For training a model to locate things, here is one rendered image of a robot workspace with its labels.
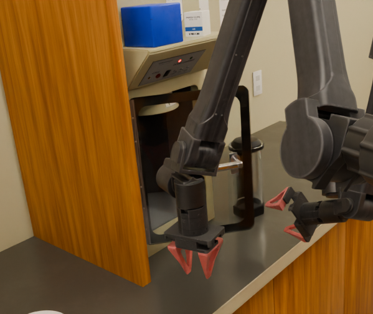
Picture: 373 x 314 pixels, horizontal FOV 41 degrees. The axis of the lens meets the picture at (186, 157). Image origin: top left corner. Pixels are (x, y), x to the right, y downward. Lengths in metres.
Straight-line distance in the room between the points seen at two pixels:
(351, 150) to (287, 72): 2.11
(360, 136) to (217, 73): 0.35
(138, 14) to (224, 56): 0.37
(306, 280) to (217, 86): 0.90
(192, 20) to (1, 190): 0.75
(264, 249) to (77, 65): 0.69
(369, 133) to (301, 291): 1.08
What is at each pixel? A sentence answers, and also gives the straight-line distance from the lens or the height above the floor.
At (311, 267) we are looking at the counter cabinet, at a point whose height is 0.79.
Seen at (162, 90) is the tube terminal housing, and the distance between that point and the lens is 1.33.
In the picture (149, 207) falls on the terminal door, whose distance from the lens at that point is 1.32.
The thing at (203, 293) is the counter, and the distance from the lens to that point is 1.25.
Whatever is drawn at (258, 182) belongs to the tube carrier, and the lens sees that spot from 1.55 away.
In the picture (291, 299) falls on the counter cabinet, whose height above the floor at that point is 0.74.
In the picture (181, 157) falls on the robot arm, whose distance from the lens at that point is 0.90.
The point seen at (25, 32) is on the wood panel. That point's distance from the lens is 1.36.
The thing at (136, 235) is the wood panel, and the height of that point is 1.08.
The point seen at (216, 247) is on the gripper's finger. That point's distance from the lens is 0.97.
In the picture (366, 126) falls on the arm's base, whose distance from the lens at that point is 0.59.
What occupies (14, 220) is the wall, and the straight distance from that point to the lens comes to 1.64.
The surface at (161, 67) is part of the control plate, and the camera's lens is 1.22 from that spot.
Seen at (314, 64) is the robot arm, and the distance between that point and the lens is 0.67.
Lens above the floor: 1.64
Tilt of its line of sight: 19 degrees down
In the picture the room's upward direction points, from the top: 5 degrees counter-clockwise
